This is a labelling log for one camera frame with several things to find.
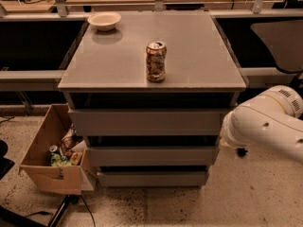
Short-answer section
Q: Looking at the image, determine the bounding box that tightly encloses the grey top drawer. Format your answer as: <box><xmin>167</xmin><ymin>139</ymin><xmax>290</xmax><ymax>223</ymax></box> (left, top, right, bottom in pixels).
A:
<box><xmin>68</xmin><ymin>109</ymin><xmax>228</xmax><ymax>136</ymax></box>

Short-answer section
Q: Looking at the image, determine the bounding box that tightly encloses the grey drawer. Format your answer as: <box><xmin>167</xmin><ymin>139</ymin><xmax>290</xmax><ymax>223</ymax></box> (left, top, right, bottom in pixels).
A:
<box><xmin>68</xmin><ymin>109</ymin><xmax>228</xmax><ymax>136</ymax></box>
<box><xmin>98</xmin><ymin>171</ymin><xmax>208</xmax><ymax>187</ymax></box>
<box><xmin>86</xmin><ymin>147</ymin><xmax>219</xmax><ymax>166</ymax></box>

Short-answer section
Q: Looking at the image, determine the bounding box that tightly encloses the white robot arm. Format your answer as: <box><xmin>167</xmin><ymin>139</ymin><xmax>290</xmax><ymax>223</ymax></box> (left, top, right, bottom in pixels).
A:
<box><xmin>221</xmin><ymin>85</ymin><xmax>303</xmax><ymax>164</ymax></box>

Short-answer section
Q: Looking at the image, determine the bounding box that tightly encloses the grey drawer cabinet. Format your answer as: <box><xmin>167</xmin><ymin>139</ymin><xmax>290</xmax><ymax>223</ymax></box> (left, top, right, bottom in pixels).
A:
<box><xmin>59</xmin><ymin>11</ymin><xmax>246</xmax><ymax>174</ymax></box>

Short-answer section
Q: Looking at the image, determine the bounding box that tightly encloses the grey middle drawer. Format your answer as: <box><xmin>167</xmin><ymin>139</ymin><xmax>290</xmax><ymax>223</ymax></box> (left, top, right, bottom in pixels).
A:
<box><xmin>86</xmin><ymin>147</ymin><xmax>219</xmax><ymax>166</ymax></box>

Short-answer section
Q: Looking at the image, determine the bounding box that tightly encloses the grey bottom drawer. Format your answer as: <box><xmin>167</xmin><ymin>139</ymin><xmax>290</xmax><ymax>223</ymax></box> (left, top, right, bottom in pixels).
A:
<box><xmin>98</xmin><ymin>171</ymin><xmax>208</xmax><ymax>187</ymax></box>

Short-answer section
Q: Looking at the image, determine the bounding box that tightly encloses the crushed soda can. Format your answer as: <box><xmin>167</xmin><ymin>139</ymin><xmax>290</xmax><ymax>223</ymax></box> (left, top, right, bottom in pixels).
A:
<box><xmin>146</xmin><ymin>41</ymin><xmax>167</xmax><ymax>82</ymax></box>

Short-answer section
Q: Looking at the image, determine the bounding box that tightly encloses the white ceramic bowl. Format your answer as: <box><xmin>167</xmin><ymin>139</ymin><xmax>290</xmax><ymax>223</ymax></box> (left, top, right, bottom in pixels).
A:
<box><xmin>88</xmin><ymin>11</ymin><xmax>121</xmax><ymax>31</ymax></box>

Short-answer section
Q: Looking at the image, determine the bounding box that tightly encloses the green can in box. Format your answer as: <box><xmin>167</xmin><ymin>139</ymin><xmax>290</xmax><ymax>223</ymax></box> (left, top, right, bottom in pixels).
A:
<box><xmin>49</xmin><ymin>145</ymin><xmax>71</xmax><ymax>167</ymax></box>

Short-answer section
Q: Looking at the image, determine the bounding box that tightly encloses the cardboard box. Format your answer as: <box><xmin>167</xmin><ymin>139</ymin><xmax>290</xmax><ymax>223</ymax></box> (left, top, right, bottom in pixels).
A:
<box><xmin>20</xmin><ymin>104</ymin><xmax>97</xmax><ymax>195</ymax></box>

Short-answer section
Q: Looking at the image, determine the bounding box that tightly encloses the grey chair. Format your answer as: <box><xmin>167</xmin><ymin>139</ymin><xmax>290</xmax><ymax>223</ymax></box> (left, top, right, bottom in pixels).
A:
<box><xmin>251</xmin><ymin>20</ymin><xmax>303</xmax><ymax>74</ymax></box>

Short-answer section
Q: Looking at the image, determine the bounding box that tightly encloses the black floor cable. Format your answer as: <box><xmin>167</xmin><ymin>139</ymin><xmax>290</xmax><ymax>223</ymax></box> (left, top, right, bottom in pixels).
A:
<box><xmin>80</xmin><ymin>194</ymin><xmax>97</xmax><ymax>227</ymax></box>

